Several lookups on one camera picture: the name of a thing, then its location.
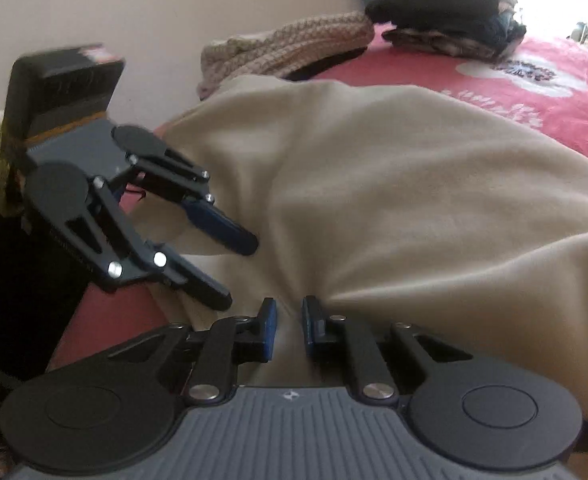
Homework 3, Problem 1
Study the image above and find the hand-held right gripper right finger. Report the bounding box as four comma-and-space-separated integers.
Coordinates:
300, 296, 475, 405

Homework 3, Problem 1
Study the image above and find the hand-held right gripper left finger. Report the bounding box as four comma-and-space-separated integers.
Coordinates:
106, 298, 278, 407

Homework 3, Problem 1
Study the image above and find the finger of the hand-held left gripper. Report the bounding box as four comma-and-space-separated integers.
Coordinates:
123, 147, 260, 256
49, 177, 233, 311

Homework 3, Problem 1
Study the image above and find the beige zip jacket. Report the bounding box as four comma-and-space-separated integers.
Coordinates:
136, 75, 588, 426

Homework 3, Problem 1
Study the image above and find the stack of folded clothes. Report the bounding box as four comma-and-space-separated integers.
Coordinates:
365, 0, 527, 58

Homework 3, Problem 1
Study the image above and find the person's dark clothing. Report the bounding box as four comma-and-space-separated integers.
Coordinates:
0, 210, 92, 383

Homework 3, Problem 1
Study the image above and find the beige knit sweater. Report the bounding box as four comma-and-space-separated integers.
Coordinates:
196, 10, 376, 101

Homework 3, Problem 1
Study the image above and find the red floral bedsheet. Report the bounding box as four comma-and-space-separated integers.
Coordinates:
44, 22, 588, 376

